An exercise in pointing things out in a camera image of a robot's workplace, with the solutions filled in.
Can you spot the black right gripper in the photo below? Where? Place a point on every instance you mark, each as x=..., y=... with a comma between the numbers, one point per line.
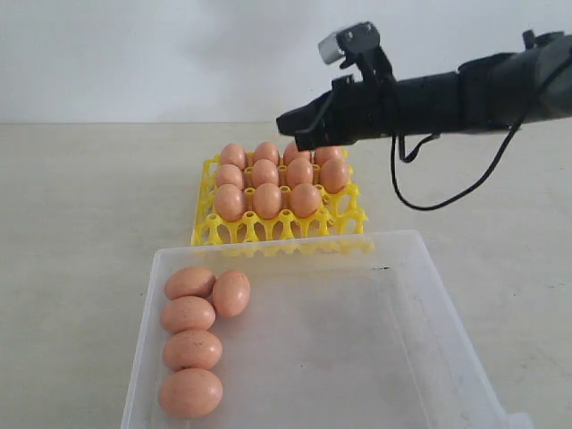
x=351, y=111

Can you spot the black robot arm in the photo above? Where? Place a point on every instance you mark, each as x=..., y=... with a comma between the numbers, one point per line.
x=488, y=94

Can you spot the yellow plastic egg tray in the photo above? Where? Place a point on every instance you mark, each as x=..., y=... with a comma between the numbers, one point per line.
x=339, y=214

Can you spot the clear plastic bin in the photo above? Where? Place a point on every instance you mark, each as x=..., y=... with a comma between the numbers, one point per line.
x=352, y=331

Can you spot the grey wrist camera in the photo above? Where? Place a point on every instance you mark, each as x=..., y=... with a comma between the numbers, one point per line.
x=359, y=45

